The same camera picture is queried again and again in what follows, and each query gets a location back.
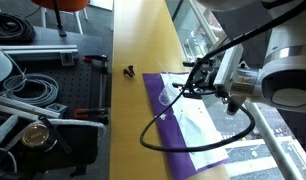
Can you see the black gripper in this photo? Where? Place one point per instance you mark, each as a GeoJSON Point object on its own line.
{"type": "Point", "coordinates": [202, 83]}

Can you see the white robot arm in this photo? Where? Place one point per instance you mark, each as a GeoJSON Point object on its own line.
{"type": "Point", "coordinates": [280, 82]}

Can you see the clear plastic cup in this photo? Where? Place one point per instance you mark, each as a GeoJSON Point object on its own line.
{"type": "Point", "coordinates": [170, 92]}

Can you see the white paper sheet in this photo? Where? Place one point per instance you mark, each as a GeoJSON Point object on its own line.
{"type": "Point", "coordinates": [196, 127]}

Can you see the purple folder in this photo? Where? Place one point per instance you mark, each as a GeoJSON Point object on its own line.
{"type": "Point", "coordinates": [180, 164]}

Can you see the orange black clamp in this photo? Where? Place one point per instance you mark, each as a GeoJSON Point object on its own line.
{"type": "Point", "coordinates": [102, 58]}
{"type": "Point", "coordinates": [101, 113]}

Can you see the black perforated board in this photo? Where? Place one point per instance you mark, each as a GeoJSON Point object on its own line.
{"type": "Point", "coordinates": [79, 87]}

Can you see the metal window railing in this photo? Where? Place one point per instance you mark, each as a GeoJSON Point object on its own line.
{"type": "Point", "coordinates": [269, 136]}

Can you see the orange chair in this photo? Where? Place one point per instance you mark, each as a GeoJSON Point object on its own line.
{"type": "Point", "coordinates": [69, 6]}

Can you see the brass round knob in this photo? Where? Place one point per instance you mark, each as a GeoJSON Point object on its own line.
{"type": "Point", "coordinates": [35, 136]}

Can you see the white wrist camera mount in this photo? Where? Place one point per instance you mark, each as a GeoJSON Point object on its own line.
{"type": "Point", "coordinates": [228, 68]}

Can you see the aluminium profile rail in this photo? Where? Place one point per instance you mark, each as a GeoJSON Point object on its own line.
{"type": "Point", "coordinates": [25, 110]}
{"type": "Point", "coordinates": [36, 50]}

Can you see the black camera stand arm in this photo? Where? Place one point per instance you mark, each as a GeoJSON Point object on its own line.
{"type": "Point", "coordinates": [60, 27]}

